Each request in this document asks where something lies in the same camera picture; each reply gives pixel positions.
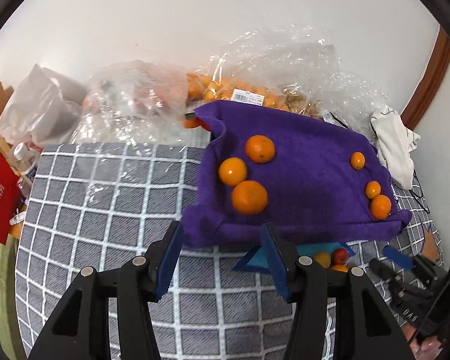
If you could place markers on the clear plastic bottle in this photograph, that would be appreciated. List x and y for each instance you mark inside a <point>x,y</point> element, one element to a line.
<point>25,159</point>

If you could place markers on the small red fruit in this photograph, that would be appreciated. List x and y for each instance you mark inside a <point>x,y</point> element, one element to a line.
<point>339,255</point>

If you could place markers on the white plastic bag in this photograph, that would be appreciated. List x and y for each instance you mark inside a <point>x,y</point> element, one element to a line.
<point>37,101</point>

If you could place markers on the large clear plastic bag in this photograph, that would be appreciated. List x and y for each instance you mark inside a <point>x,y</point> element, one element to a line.
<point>285,67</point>

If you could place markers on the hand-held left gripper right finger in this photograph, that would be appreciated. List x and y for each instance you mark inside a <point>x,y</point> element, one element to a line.
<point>275,262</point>

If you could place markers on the clear bag of oranges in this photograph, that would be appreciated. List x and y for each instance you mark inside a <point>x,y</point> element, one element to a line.
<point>135,93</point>

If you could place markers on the white crumpled cloth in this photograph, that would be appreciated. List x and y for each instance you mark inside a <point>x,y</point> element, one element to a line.
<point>395,146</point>

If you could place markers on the small orange kumquat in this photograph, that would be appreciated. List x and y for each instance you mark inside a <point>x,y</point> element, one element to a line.
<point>380,206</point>
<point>372,189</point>
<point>357,160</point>

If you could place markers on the brown wooden door frame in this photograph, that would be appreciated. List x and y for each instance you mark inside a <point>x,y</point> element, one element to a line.
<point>429,78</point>

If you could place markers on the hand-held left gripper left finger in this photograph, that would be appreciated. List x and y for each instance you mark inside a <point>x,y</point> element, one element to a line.
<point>168,262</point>

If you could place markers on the person's right hand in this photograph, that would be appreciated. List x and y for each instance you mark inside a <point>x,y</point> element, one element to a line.
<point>429,350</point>

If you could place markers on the grey checked tablecloth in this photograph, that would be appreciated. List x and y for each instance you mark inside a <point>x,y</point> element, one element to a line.
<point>108,202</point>

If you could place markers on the purple cloth tray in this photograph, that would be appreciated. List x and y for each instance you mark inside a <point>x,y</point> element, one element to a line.
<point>303,165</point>

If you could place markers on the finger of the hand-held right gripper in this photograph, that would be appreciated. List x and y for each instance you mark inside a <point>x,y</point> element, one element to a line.
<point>397,280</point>
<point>399,258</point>

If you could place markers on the small yellow fruit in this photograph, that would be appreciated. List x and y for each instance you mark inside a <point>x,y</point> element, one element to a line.
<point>322,259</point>

